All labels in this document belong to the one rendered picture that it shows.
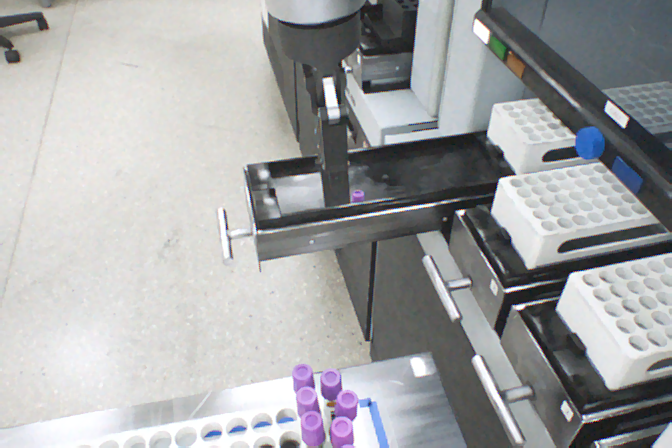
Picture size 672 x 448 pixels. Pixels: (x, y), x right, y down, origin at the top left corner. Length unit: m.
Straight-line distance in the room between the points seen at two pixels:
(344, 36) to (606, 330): 0.35
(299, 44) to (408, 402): 0.33
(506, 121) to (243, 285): 1.09
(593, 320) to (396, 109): 0.58
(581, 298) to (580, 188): 0.17
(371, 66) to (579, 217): 0.53
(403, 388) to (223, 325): 1.12
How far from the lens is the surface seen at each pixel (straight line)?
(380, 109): 1.04
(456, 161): 0.82
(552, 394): 0.62
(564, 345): 0.61
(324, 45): 0.50
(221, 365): 1.55
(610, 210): 0.70
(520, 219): 0.66
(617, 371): 0.58
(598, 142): 0.57
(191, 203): 2.00
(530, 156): 0.78
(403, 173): 0.78
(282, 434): 0.45
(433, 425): 0.53
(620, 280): 0.62
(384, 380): 0.55
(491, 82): 0.85
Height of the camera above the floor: 1.29
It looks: 41 degrees down
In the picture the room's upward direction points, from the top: straight up
